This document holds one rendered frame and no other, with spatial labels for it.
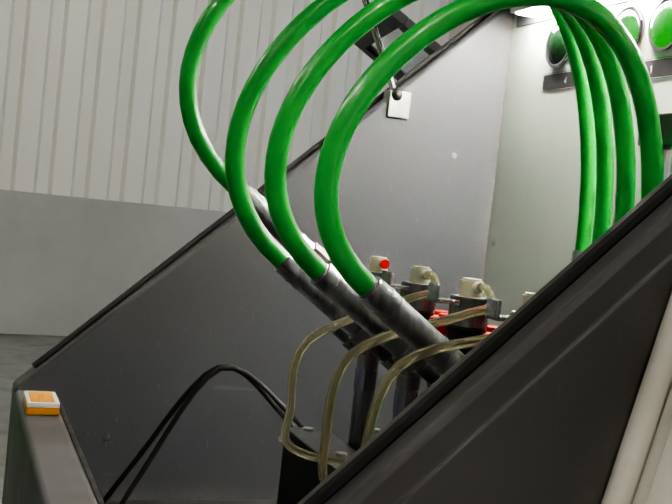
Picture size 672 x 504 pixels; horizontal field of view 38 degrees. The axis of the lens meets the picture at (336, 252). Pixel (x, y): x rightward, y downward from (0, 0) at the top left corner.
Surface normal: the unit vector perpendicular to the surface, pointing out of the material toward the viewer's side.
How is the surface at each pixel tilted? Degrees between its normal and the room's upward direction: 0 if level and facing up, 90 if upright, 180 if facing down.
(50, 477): 0
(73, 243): 90
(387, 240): 90
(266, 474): 90
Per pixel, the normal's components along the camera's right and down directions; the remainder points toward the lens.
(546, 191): -0.93, -0.08
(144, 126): 0.42, 0.09
